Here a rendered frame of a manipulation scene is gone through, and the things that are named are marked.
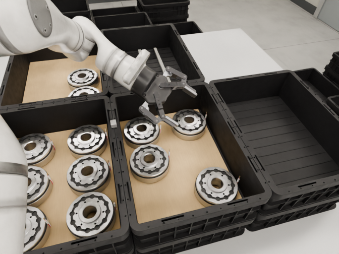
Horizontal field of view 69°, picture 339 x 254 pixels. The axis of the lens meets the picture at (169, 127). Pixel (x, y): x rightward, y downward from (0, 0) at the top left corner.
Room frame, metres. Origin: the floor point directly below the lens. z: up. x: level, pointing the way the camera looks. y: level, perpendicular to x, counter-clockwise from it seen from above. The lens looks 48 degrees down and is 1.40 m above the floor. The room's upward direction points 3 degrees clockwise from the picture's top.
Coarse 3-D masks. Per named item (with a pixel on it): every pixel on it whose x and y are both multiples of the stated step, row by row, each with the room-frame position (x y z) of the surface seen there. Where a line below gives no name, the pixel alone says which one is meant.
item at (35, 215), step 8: (32, 208) 0.22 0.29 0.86; (32, 216) 0.21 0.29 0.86; (40, 216) 0.21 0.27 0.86; (32, 224) 0.19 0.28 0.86; (40, 224) 0.19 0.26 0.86; (32, 232) 0.17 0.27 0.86; (40, 232) 0.17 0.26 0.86; (24, 240) 0.16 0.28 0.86; (32, 240) 0.16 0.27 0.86; (24, 248) 0.14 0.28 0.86
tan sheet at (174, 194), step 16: (176, 112) 0.58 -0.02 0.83; (160, 144) 0.45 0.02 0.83; (176, 144) 0.45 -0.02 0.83; (192, 144) 0.45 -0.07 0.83; (208, 144) 0.45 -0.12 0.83; (128, 160) 0.38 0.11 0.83; (176, 160) 0.39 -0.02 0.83; (192, 160) 0.39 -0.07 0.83; (208, 160) 0.40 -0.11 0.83; (176, 176) 0.34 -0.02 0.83; (192, 176) 0.34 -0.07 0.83; (144, 192) 0.29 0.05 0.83; (160, 192) 0.29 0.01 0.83; (176, 192) 0.30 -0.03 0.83; (192, 192) 0.30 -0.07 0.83; (144, 208) 0.25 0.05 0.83; (160, 208) 0.25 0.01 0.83; (176, 208) 0.25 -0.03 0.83; (192, 208) 0.26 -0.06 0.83
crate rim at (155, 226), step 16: (112, 96) 0.53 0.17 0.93; (128, 96) 0.54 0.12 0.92; (112, 112) 0.47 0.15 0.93; (224, 112) 0.49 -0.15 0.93; (240, 144) 0.38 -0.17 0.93; (128, 176) 0.27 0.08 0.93; (256, 176) 0.29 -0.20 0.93; (128, 192) 0.25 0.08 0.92; (128, 208) 0.20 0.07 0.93; (208, 208) 0.21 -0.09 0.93; (224, 208) 0.21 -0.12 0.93; (240, 208) 0.22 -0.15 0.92; (144, 224) 0.17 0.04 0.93; (160, 224) 0.18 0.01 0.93; (176, 224) 0.18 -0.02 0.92
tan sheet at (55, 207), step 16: (64, 144) 0.43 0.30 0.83; (64, 160) 0.37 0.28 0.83; (64, 176) 0.32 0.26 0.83; (112, 176) 0.33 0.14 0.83; (64, 192) 0.28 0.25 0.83; (112, 192) 0.29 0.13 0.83; (48, 208) 0.24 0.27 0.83; (64, 208) 0.24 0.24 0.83; (64, 224) 0.20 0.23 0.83; (48, 240) 0.17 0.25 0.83; (64, 240) 0.17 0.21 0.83
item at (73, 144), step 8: (80, 128) 0.46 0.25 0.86; (88, 128) 0.47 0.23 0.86; (96, 128) 0.47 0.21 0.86; (72, 136) 0.43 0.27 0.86; (96, 136) 0.44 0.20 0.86; (104, 136) 0.44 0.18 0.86; (72, 144) 0.41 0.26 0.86; (80, 144) 0.41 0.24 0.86; (88, 144) 0.41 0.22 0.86; (96, 144) 0.41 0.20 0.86; (80, 152) 0.38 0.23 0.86; (88, 152) 0.38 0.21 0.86
